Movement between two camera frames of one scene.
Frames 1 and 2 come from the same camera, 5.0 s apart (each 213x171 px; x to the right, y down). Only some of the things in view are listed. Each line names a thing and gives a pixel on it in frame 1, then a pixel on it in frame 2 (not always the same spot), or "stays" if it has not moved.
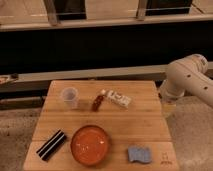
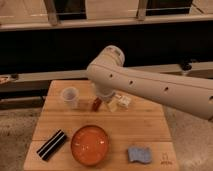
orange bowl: [90, 145] stays
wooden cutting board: [101, 125] stays
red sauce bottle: [98, 100] stays
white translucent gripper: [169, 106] -> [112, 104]
